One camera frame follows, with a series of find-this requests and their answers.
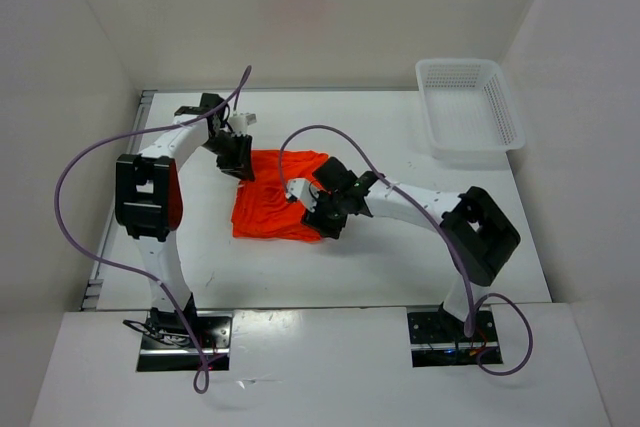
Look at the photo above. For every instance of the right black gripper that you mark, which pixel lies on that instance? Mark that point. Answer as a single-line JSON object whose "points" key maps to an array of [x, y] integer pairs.
{"points": [[318, 222]]}

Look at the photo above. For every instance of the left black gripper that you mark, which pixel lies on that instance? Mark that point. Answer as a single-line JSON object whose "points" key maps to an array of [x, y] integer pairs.
{"points": [[241, 164]]}

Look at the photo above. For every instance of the orange mesh shorts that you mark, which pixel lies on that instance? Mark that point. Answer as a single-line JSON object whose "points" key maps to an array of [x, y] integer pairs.
{"points": [[261, 211]]}

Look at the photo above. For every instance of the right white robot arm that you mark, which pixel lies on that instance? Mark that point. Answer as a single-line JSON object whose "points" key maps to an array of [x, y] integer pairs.
{"points": [[479, 236]]}

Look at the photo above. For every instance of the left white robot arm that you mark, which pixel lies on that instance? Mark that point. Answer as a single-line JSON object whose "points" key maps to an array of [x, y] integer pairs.
{"points": [[149, 203]]}

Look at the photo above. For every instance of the white plastic basket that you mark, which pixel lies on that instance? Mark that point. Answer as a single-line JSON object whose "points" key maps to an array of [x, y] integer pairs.
{"points": [[468, 108]]}

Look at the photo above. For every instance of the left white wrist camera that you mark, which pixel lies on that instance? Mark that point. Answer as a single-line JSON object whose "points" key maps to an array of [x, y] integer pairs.
{"points": [[239, 123]]}

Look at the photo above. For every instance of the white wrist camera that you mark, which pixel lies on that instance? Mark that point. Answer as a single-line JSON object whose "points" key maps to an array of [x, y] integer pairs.
{"points": [[303, 191], [239, 123]]}

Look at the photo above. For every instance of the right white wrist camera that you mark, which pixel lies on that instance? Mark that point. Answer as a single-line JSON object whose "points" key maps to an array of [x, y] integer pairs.
{"points": [[303, 191]]}

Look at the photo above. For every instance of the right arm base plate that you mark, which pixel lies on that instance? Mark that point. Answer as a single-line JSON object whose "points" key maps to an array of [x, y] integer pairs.
{"points": [[437, 339]]}

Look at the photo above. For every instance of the aluminium table edge rail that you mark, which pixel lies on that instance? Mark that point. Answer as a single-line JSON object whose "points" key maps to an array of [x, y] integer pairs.
{"points": [[94, 285]]}

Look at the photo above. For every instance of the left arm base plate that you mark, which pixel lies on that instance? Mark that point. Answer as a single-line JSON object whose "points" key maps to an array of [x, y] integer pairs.
{"points": [[174, 352]]}

